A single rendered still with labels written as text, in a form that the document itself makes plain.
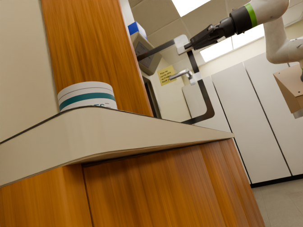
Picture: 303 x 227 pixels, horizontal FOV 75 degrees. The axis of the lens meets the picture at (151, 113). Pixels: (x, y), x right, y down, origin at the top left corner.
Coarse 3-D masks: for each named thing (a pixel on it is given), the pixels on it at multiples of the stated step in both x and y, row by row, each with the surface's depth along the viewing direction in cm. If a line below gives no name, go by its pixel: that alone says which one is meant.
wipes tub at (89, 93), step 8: (64, 88) 43; (72, 88) 42; (80, 88) 42; (88, 88) 42; (96, 88) 43; (104, 88) 45; (64, 96) 42; (72, 96) 42; (80, 96) 42; (88, 96) 42; (96, 96) 42; (104, 96) 44; (112, 96) 46; (64, 104) 42; (72, 104) 41; (80, 104) 41; (88, 104) 41; (96, 104) 42; (104, 104) 43; (112, 104) 45
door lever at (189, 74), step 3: (186, 69) 81; (180, 72) 82; (183, 72) 81; (186, 72) 81; (189, 72) 83; (174, 75) 82; (177, 75) 82; (180, 75) 82; (186, 75) 85; (189, 75) 85; (171, 78) 83; (174, 78) 83
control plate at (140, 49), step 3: (138, 42) 100; (138, 45) 101; (141, 45) 103; (138, 48) 102; (141, 48) 103; (144, 48) 106; (135, 51) 101; (138, 51) 103; (141, 51) 105; (144, 51) 107; (138, 54) 104
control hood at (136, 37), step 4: (136, 32) 97; (132, 36) 98; (136, 36) 97; (140, 36) 99; (132, 40) 97; (136, 40) 98; (140, 40) 100; (144, 40) 103; (136, 44) 99; (144, 44) 104; (148, 44) 107; (148, 48) 109; (152, 48) 112
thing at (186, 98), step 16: (160, 48) 92; (176, 48) 89; (144, 64) 94; (160, 64) 91; (176, 64) 88; (192, 64) 85; (144, 80) 93; (176, 80) 87; (192, 80) 84; (160, 96) 89; (176, 96) 86; (192, 96) 84; (208, 96) 81; (160, 112) 88; (176, 112) 85; (192, 112) 83; (208, 112) 80
